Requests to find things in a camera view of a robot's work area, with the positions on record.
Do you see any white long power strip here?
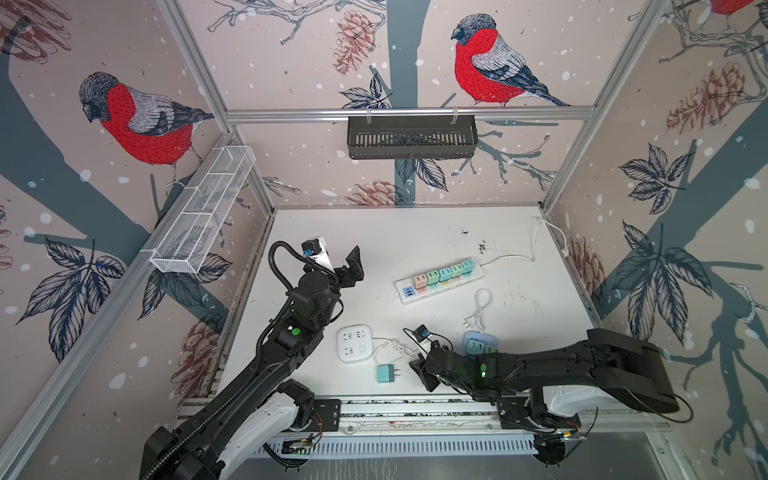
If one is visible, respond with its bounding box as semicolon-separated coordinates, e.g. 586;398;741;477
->
394;258;486;305

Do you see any white square power strip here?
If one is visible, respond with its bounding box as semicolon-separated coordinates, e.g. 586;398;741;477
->
337;324;373;364

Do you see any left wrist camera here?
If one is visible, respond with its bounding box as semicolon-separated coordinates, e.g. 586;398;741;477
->
301;236;333;272

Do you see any white power strip cable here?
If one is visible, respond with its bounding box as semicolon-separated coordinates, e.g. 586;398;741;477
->
479;217;572;268

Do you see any dark green plug adapter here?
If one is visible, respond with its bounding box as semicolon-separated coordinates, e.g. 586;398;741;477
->
426;270;440;285

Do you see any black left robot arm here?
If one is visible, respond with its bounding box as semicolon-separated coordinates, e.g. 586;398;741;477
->
139;237;364;479

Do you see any white mesh wall shelf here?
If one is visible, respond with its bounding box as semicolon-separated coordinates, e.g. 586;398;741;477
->
150;145;255;274

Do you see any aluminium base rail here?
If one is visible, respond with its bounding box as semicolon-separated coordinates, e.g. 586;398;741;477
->
179;392;667;460

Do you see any black hanging wire basket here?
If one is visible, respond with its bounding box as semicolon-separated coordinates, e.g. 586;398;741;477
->
347;115;478;160

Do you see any teal green front adapter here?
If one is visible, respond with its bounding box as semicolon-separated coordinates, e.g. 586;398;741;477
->
376;364;399;384

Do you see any blue rounded power strip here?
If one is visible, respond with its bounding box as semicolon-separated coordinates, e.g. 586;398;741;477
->
462;331;499;357

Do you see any white square strip cable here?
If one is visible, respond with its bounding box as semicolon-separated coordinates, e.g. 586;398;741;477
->
370;337;421;366

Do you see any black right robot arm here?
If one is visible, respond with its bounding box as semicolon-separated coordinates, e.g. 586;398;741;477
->
409;329;680;433

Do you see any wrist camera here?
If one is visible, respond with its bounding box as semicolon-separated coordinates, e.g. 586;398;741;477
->
414;325;431;342
301;236;333;272

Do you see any pink plug adapter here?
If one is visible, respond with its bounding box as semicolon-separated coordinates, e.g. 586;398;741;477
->
413;273;428;290

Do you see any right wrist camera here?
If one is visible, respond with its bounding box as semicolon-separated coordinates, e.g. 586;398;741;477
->
414;325;431;342

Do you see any teal plug adapter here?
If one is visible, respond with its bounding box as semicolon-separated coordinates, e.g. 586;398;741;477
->
461;259;476;275
439;267;453;282
465;339;487;356

